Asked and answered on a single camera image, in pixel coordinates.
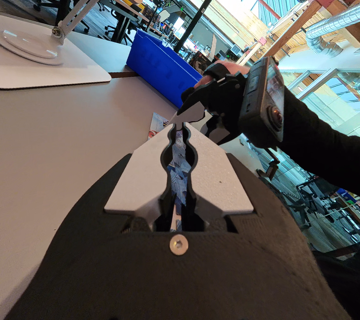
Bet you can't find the dark blue striped puzzle piece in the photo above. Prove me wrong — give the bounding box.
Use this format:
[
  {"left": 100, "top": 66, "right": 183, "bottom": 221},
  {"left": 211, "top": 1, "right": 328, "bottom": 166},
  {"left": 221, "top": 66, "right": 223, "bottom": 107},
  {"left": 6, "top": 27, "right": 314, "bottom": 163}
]
[{"left": 167, "top": 129, "right": 192, "bottom": 232}]

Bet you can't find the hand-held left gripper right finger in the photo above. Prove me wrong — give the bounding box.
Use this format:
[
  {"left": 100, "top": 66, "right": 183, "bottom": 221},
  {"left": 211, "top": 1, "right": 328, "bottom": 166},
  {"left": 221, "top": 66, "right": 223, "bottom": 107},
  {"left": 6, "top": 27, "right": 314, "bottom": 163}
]
[{"left": 182, "top": 122, "right": 254, "bottom": 228}]

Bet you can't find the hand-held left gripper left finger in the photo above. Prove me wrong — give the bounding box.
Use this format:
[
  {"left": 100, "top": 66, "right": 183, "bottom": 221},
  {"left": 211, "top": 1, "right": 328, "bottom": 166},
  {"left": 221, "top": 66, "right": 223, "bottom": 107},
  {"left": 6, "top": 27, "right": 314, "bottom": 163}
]
[{"left": 104, "top": 123, "right": 177, "bottom": 230}]

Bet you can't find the person's right hand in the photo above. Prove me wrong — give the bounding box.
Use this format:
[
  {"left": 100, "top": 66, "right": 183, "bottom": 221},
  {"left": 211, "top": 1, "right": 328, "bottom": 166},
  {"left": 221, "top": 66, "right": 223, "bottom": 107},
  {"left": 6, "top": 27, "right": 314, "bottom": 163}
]
[{"left": 193, "top": 60, "right": 251, "bottom": 89}]

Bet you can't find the black pole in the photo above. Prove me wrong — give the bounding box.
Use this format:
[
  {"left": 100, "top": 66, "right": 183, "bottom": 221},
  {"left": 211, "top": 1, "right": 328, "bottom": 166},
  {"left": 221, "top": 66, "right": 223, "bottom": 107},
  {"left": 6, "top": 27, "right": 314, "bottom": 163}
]
[{"left": 173, "top": 0, "right": 238, "bottom": 53}]

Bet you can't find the blue plastic bin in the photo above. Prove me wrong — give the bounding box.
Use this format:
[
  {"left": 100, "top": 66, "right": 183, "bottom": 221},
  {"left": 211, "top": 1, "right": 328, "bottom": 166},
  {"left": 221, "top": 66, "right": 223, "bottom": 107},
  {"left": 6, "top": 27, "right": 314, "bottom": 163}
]
[{"left": 126, "top": 29, "right": 203, "bottom": 109}]

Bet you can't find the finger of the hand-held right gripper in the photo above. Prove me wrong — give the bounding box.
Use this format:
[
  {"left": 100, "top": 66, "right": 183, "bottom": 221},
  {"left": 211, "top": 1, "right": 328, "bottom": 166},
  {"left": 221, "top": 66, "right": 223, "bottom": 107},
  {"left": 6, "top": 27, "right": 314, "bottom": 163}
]
[
  {"left": 168, "top": 101, "right": 206, "bottom": 125},
  {"left": 198, "top": 113, "right": 230, "bottom": 145}
]

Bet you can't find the black printed box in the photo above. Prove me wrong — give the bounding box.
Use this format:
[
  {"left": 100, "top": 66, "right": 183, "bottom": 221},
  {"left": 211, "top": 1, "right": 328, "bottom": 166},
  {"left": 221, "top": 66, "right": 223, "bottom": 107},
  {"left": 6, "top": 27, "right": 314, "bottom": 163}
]
[{"left": 191, "top": 52, "right": 217, "bottom": 74}]

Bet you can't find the silver ventilation duct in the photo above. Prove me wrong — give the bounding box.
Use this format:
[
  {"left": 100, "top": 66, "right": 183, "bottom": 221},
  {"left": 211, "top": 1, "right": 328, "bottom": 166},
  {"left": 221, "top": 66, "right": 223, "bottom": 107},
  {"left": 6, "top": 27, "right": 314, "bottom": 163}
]
[{"left": 305, "top": 2, "right": 360, "bottom": 58}]

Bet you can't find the person's right forearm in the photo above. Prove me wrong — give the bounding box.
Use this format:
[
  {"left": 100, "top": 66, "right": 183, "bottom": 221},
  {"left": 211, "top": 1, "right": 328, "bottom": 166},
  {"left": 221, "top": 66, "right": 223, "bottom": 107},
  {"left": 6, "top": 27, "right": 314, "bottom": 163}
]
[{"left": 277, "top": 87, "right": 360, "bottom": 197}]

